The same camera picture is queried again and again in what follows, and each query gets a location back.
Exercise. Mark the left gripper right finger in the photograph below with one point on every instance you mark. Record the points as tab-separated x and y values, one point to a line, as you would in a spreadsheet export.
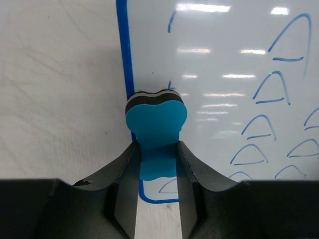
194	178

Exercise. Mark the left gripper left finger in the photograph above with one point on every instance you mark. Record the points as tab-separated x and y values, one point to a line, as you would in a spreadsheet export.
121	180

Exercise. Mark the blue whiteboard eraser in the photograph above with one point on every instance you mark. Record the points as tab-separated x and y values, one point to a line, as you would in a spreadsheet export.
156	120

